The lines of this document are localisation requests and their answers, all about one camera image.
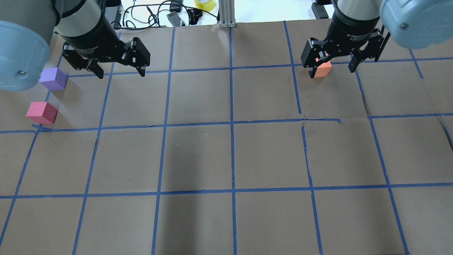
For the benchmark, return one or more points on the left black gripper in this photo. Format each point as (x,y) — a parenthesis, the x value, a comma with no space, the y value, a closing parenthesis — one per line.
(92,40)

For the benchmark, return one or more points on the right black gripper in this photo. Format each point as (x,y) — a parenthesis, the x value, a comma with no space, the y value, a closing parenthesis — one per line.
(352,34)

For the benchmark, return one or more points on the orange foam block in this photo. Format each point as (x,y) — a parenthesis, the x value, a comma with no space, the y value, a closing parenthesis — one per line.
(323,70)

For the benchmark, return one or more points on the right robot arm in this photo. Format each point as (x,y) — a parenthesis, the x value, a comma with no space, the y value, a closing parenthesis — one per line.
(413,24)

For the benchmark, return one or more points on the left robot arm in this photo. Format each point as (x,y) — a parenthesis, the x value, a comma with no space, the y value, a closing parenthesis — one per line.
(26,32)

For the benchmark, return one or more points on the black power brick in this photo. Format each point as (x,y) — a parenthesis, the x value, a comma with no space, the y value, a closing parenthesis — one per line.
(318,9)

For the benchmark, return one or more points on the purple foam block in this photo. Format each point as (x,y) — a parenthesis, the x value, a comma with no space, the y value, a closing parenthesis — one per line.
(53,79)

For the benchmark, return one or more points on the grey power adapter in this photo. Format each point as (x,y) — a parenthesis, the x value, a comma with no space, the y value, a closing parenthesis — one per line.
(175,20)

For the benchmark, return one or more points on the pink foam block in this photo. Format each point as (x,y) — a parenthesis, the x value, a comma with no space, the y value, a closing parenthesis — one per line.
(42,112)

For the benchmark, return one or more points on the yellow tape roll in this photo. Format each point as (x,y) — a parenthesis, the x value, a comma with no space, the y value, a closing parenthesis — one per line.
(206,5)

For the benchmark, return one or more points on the aluminium frame post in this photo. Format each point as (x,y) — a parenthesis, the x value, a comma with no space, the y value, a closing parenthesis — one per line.
(226,13)

